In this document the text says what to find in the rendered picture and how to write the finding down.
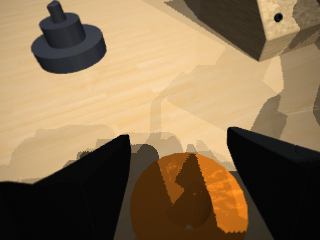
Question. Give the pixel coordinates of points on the orange-brown knob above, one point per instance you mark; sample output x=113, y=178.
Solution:
x=187, y=188

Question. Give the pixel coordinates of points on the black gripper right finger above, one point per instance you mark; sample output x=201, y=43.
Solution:
x=283, y=180

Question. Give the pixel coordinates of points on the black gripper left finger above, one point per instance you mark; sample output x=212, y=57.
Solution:
x=82, y=201

